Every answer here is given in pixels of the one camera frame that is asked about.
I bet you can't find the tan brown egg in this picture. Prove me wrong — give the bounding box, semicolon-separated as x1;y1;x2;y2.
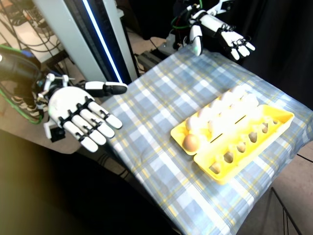
183;134;201;150

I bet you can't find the grey column with blue light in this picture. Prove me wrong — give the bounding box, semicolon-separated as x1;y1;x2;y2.
31;0;140;85

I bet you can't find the green cable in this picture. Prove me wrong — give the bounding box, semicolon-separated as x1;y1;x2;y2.
0;85;44;125
170;0;205;30

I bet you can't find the blue plaid tablecloth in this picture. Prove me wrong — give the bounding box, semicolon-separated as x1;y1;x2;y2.
105;47;313;235

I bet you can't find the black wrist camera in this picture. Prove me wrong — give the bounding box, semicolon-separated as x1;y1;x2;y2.
43;121;66;143

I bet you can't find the black metal frame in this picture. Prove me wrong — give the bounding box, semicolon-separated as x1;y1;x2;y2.
270;187;313;235

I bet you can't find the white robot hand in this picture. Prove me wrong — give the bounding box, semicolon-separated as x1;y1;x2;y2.
47;81;129;153
193;10;256;61

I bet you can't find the yellow egg carton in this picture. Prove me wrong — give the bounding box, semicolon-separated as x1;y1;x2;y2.
170;89;295;185

